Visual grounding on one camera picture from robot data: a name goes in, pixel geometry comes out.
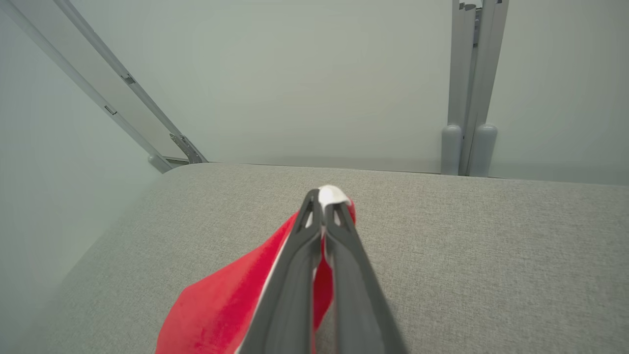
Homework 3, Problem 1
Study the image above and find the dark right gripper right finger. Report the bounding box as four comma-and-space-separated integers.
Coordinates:
322, 199, 408, 354

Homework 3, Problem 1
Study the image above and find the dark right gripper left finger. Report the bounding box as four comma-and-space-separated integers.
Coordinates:
239, 189, 325, 354

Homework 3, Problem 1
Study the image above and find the red Bulls jersey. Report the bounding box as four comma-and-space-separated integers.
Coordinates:
155, 184, 357, 354

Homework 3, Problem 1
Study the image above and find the grey partition post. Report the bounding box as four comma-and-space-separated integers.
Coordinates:
441, 0, 477, 176
459, 0, 509, 178

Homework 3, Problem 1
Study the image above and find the grey partition frame rail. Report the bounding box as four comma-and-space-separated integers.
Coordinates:
54, 0, 208, 165
0, 0, 175, 174

